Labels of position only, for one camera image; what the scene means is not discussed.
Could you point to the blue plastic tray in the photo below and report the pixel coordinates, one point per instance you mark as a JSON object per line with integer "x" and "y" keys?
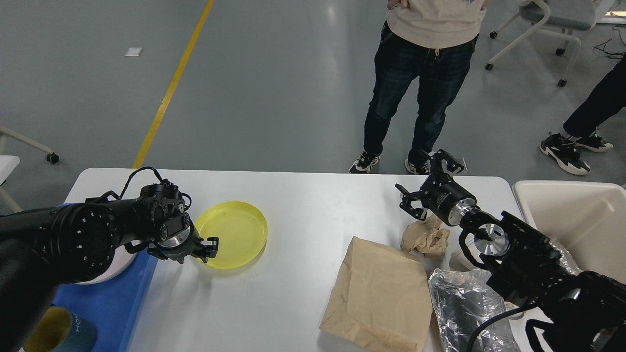
{"x": 107, "y": 303}

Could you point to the dark teal mug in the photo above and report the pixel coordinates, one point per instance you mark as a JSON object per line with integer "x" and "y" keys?
{"x": 61, "y": 330}

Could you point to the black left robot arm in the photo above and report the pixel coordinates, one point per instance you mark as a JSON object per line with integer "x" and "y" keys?
{"x": 161, "y": 205}

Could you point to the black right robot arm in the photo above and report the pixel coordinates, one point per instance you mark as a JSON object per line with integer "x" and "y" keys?
{"x": 586, "y": 311}

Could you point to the pink plate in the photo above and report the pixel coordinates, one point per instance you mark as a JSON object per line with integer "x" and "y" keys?
{"x": 122, "y": 259}

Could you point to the person in black trousers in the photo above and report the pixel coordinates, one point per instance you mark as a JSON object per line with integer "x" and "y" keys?
{"x": 580, "y": 129}

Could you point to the brown paper bag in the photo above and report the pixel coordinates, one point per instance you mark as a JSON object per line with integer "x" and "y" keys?
{"x": 381, "y": 300}

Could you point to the beige plastic bin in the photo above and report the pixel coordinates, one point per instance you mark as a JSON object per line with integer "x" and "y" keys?
{"x": 587, "y": 218}

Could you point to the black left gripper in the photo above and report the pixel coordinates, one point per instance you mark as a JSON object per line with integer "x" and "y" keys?
{"x": 183, "y": 244}

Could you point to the silver foil bag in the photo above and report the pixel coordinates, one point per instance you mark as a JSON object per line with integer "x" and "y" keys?
{"x": 462, "y": 301}

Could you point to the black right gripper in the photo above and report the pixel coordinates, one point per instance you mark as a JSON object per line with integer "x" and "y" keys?
{"x": 440, "y": 193}

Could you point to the person in beige sweater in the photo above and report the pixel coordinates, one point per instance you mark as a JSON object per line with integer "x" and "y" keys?
{"x": 431, "y": 41}

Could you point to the yellow plastic plate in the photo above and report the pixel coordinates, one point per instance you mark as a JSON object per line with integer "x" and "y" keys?
{"x": 242, "y": 231}

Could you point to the crumpled brown paper ball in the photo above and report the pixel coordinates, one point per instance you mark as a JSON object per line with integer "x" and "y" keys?
{"x": 427, "y": 237}

